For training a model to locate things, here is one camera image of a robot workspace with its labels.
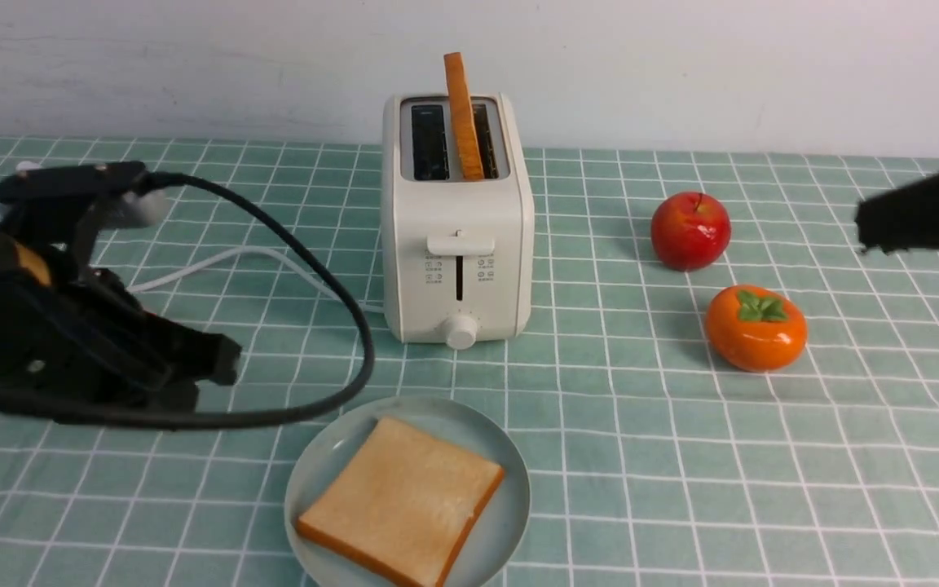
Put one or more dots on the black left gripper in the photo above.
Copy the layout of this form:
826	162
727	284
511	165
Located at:
71	332

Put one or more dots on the toast slice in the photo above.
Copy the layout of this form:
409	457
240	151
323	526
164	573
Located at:
404	505
462	116

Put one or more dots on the orange persimmon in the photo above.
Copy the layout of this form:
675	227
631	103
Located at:
754	329

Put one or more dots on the red apple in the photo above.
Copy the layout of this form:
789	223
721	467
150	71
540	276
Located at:
690	231

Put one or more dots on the green checked tablecloth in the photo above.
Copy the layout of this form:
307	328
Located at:
652	461

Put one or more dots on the white two-slot toaster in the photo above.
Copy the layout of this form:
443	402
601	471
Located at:
457	255

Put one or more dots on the light green round plate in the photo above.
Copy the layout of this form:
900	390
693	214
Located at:
496	534

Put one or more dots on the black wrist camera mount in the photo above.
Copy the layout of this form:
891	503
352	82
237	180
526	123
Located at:
70	191

